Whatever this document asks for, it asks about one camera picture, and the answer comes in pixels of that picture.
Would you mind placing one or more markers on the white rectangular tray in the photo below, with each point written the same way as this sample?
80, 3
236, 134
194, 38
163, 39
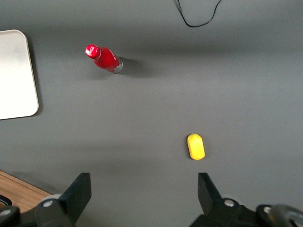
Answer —
16, 75

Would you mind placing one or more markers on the yellow lemon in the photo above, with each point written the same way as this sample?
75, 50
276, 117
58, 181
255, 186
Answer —
196, 147

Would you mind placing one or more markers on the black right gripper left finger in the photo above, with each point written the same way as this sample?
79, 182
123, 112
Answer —
78, 194

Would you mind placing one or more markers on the red cola bottle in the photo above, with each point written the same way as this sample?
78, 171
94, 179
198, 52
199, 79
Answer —
105, 59

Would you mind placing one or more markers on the dark grey table mat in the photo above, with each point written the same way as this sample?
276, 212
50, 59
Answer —
151, 106

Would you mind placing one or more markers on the wooden two-drawer cabinet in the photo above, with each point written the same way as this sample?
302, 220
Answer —
16, 189

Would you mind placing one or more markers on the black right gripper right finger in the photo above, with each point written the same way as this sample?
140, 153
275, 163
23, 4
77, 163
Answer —
208, 196

